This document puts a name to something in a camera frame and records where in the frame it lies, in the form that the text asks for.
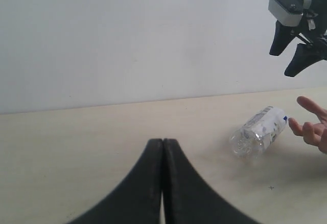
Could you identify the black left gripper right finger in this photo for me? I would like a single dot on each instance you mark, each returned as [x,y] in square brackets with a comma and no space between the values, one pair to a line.
[187,197]

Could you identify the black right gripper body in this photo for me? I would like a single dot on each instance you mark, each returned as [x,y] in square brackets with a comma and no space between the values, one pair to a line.
[312,29]

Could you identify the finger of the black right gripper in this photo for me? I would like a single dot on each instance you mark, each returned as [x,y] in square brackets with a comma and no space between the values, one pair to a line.
[305,56]
[282,37]

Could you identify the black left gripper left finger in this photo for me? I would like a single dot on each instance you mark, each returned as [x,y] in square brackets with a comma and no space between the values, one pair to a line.
[137,198]

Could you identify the clear bottle blue-white label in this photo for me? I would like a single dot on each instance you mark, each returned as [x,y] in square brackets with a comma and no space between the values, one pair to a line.
[258,133]

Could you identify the person's bare hand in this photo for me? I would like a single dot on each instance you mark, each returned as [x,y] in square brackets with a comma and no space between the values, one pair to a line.
[312,134]

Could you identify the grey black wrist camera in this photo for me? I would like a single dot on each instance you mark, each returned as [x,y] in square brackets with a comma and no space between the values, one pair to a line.
[288,12]

